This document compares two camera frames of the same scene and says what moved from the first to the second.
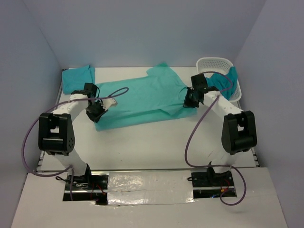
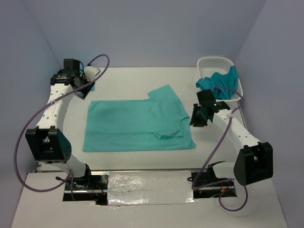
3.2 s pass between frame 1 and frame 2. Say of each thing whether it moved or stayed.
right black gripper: moved
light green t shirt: moved
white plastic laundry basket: stayed
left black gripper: moved
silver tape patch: stayed
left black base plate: stayed
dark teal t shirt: stayed
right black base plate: stayed
